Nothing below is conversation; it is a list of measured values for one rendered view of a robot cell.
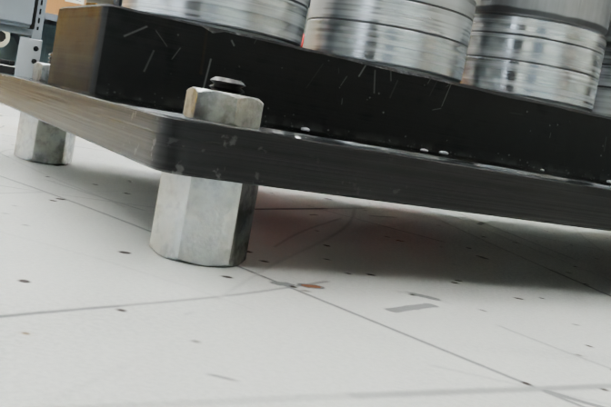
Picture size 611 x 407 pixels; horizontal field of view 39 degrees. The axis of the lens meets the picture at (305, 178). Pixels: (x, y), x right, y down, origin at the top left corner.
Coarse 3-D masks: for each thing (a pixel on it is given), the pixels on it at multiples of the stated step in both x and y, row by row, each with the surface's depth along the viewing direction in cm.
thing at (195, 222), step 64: (64, 128) 8; (128, 128) 7; (192, 128) 6; (192, 192) 6; (256, 192) 7; (320, 192) 7; (384, 192) 7; (448, 192) 7; (512, 192) 7; (576, 192) 8; (192, 256) 7
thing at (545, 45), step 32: (480, 0) 14; (512, 0) 13; (544, 0) 13; (576, 0) 13; (608, 0) 14; (480, 32) 14; (512, 32) 13; (544, 32) 13; (576, 32) 13; (480, 64) 14; (512, 64) 13; (544, 64) 13; (576, 64) 13; (544, 96) 13; (576, 96) 13
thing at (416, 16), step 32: (320, 0) 12; (352, 0) 12; (384, 0) 12; (416, 0) 12; (448, 0) 12; (320, 32) 12; (352, 32) 12; (384, 32) 12; (416, 32) 12; (448, 32) 12; (384, 64) 12; (416, 64) 12; (448, 64) 12
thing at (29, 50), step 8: (24, 40) 234; (32, 40) 235; (40, 40) 237; (24, 48) 234; (32, 48) 236; (40, 48) 237; (24, 56) 235; (32, 56) 236; (16, 64) 234; (24, 64) 235; (32, 64) 236; (16, 72) 234; (24, 72) 235; (32, 72) 237
